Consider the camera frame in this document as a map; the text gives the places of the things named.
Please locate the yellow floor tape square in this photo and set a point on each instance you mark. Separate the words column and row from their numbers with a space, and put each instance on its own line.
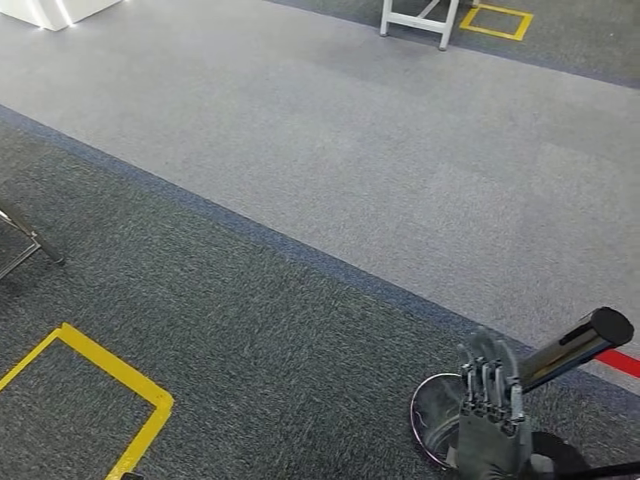
column 115, row 369
column 490, row 33

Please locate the white steel frame table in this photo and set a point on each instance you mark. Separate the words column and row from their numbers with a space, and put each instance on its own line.
column 420, row 23

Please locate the robot's right grey hand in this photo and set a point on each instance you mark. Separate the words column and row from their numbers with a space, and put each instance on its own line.
column 492, row 444

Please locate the white low cabinet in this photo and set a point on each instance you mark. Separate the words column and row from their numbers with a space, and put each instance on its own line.
column 50, row 13

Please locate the red barrier belt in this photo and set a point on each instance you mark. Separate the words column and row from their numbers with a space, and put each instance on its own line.
column 620, row 363

